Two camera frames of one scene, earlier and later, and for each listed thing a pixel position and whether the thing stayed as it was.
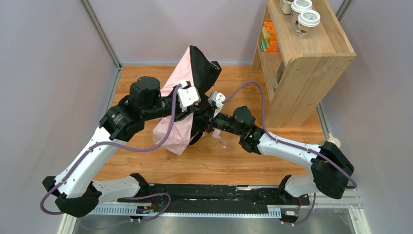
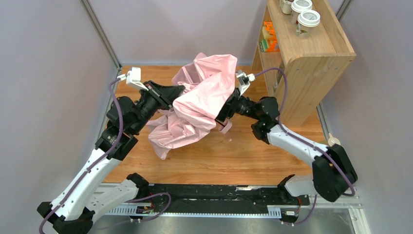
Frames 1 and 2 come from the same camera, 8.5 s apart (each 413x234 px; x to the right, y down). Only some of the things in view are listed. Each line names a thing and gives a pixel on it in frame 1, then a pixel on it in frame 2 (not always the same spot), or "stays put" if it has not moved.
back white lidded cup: [285, 6] stays put
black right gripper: [209, 120] to [226, 110]
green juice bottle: [334, 140] stays put
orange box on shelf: [272, 44] stays put
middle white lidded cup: [298, 6] stays put
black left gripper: [196, 109] to [157, 96]
